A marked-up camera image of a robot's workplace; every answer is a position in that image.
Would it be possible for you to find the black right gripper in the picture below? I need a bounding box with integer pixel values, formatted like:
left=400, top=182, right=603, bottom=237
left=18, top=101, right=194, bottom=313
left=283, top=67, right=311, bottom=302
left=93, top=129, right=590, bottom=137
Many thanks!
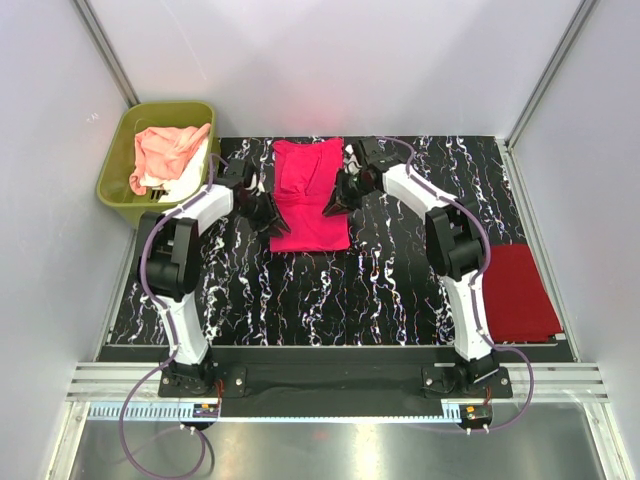
left=322, top=170, right=376, bottom=219

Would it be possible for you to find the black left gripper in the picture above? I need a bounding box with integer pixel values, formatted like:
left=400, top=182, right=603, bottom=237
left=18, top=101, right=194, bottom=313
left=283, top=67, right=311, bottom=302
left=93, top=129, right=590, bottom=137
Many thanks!
left=235, top=190, right=290, bottom=239

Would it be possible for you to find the bright pink t shirt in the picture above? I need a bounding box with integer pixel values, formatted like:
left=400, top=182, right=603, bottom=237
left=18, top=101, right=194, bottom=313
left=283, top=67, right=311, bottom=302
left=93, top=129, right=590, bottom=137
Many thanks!
left=270, top=138, right=350, bottom=253

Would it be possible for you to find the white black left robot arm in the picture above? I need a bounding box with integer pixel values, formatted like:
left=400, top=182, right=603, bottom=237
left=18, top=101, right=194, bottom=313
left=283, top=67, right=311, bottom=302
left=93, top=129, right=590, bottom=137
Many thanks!
left=131, top=160, right=290, bottom=396

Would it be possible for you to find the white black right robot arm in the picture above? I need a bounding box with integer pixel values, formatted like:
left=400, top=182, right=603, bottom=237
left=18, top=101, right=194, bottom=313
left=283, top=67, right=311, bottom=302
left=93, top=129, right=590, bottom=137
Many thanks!
left=323, top=137, right=499, bottom=397

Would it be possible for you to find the white cloth in tub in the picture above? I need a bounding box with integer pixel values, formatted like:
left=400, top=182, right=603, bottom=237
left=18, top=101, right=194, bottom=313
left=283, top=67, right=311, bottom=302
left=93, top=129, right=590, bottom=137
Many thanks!
left=158, top=140, right=209, bottom=203

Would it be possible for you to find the peach pink cloth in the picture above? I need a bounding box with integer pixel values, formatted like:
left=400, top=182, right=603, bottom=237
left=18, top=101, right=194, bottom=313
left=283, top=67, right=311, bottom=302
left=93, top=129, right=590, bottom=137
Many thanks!
left=129, top=123, right=211, bottom=196

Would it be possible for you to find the dark red folded t shirt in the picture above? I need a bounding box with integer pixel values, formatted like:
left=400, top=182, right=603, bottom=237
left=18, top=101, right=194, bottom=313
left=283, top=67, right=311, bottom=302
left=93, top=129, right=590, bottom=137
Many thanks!
left=483, top=244, right=563, bottom=343

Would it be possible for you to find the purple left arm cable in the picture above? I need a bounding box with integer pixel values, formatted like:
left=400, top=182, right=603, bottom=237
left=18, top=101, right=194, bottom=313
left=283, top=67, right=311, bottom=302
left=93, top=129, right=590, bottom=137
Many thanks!
left=119, top=153, right=231, bottom=476

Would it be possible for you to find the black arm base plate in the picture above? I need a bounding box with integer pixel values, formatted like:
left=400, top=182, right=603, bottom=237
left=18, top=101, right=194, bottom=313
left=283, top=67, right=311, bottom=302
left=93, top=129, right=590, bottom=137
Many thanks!
left=159, top=346, right=513, bottom=419

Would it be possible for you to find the white slotted cable duct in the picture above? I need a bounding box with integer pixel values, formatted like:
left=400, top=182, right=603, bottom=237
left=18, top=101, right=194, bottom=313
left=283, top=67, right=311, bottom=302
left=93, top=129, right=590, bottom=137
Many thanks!
left=88, top=399, right=494, bottom=421

